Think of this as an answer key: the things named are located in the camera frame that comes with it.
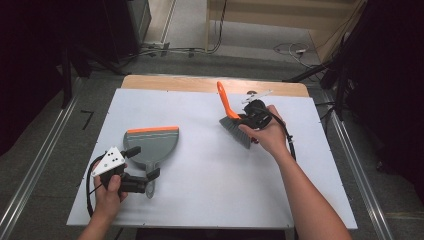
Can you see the orange brush with grey bristles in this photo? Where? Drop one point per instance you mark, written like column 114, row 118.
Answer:
column 235, row 128

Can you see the wooden table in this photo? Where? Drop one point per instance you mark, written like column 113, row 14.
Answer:
column 183, row 85

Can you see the person's left hand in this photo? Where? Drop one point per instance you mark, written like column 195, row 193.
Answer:
column 108, row 201

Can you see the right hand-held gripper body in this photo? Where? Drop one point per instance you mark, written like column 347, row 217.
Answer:
column 258, row 115

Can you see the black stand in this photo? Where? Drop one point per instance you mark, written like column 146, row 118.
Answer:
column 66, row 76
column 340, row 76

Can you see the metal floor rail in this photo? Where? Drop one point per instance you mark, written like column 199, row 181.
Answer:
column 40, row 156
column 360, row 156

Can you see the dark cabinet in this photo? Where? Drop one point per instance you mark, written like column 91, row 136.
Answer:
column 128, row 26

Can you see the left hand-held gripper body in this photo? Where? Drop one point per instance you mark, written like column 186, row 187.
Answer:
column 110, row 162

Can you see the person's right hand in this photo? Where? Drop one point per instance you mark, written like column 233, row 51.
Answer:
column 273, row 138

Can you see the grey dustpan with orange edge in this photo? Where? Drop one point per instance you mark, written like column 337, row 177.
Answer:
column 153, row 145

